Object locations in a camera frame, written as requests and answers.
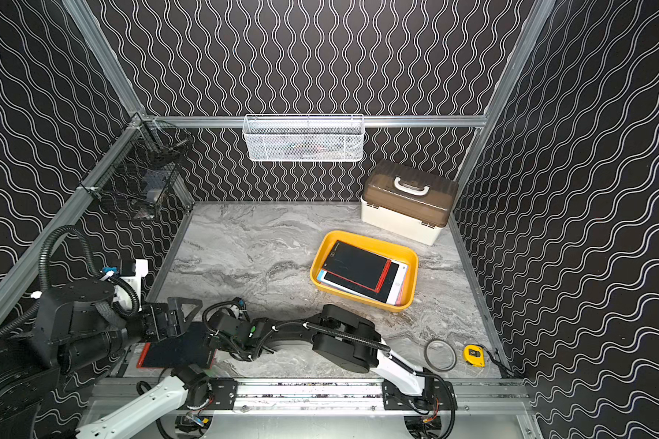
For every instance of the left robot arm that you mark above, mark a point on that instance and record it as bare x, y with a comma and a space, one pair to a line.
71, 326

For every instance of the yellow storage tray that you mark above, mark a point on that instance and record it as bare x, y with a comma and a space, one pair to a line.
391, 251

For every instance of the brown white storage case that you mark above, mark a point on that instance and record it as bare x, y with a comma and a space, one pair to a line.
409, 202

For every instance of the pink white writing tablet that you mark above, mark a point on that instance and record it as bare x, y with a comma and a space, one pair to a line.
400, 276

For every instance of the adhesive tape roll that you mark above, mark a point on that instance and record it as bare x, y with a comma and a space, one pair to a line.
440, 355

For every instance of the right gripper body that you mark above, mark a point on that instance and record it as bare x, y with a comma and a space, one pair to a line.
231, 348

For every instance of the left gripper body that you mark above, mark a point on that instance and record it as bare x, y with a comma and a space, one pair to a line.
162, 320

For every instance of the large red writing tablet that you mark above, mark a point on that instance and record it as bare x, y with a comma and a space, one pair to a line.
189, 348

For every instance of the black wire wall basket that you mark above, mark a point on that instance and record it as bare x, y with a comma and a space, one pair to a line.
136, 185

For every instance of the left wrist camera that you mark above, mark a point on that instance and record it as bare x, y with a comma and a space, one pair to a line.
133, 272

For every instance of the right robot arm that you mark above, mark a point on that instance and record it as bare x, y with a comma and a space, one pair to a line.
346, 340

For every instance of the yellow tape measure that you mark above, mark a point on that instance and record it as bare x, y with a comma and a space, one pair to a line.
474, 355

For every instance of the blue white writing tablet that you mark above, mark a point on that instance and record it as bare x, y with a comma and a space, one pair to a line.
388, 293

